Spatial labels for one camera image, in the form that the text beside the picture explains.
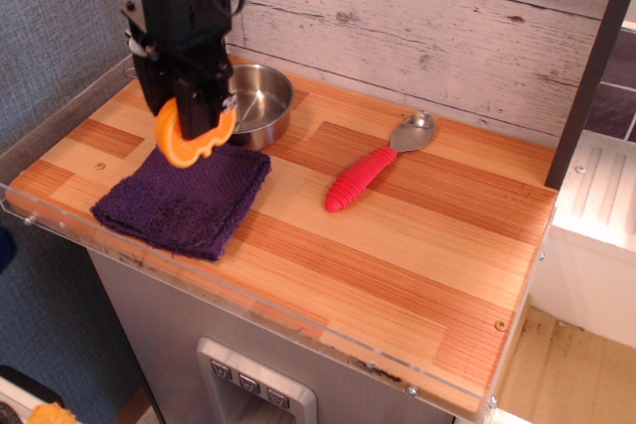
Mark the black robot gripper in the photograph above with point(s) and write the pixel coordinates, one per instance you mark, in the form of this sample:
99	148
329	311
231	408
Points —
183	42

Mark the orange toy half slice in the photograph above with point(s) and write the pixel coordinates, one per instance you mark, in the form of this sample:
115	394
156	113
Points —
182	153

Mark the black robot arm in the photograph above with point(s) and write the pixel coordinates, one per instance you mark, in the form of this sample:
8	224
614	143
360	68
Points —
179	53

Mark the purple folded rag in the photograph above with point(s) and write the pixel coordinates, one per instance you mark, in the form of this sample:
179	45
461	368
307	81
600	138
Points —
191	212

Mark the small steel saucepan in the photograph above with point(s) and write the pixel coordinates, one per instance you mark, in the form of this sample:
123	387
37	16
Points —
264	98

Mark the clear acrylic edge guard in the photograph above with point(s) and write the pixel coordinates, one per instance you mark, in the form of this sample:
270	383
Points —
419	285

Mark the silver dispenser panel with buttons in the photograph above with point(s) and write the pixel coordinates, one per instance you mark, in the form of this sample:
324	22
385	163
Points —
242	390

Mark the orange object bottom left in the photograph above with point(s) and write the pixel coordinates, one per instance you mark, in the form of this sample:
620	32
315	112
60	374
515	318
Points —
51	413

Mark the white toy sink drainboard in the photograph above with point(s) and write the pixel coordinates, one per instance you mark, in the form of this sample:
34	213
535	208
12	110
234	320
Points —
597	196

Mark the red handled metal spoon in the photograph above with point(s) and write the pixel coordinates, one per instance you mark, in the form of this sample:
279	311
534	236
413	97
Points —
412	134

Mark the dark right wooden post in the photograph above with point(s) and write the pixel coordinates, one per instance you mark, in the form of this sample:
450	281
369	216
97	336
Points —
600	54

